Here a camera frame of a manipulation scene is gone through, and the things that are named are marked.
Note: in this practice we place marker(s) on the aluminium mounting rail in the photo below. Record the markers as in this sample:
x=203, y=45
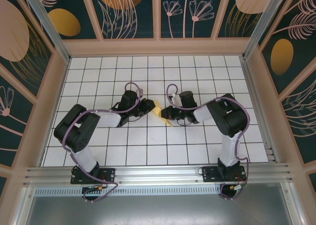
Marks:
x=160, y=173

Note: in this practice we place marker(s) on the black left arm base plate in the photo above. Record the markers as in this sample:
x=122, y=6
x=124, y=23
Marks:
x=108, y=175

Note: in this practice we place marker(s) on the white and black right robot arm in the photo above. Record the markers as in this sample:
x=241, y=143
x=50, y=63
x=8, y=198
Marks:
x=227, y=118

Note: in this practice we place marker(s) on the aluminium side rail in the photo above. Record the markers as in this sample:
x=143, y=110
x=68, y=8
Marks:
x=249, y=79

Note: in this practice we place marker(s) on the aluminium frame post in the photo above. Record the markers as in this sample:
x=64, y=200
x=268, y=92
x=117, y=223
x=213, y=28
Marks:
x=262, y=24
x=49, y=27

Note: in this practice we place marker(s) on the yellow square paper sheet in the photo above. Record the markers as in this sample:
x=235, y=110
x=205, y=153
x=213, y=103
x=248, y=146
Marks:
x=157, y=108

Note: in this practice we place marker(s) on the grey metal sheet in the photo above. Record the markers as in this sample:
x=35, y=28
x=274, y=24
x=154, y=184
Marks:
x=160, y=210

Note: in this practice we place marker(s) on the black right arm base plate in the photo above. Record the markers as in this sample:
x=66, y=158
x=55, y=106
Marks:
x=209, y=175

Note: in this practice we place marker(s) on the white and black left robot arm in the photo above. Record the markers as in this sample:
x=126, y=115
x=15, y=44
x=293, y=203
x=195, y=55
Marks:
x=74, y=131

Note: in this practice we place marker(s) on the black controller board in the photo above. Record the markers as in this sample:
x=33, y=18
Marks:
x=90, y=189

